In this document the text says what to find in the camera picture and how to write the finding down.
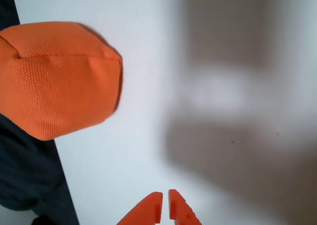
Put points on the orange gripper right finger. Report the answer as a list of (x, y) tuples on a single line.
[(180, 212)]

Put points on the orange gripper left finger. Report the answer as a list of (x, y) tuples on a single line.
[(148, 210)]

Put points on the orange bean bag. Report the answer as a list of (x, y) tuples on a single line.
[(59, 81)]

